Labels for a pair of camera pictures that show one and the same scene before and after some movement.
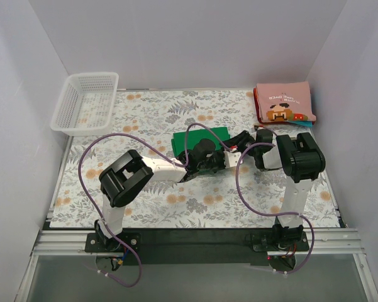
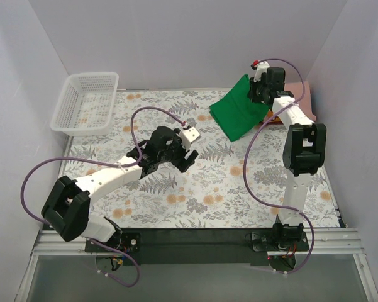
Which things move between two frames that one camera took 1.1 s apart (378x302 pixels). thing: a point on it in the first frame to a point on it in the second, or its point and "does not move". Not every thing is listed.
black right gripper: [239, 140] to [255, 93]
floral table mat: [246, 195] does not move
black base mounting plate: [196, 246] does not move
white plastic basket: [86, 104] does not move
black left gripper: [216, 160] to [181, 156]
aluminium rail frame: [56, 241] does not move
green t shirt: [187, 140] to [236, 112]
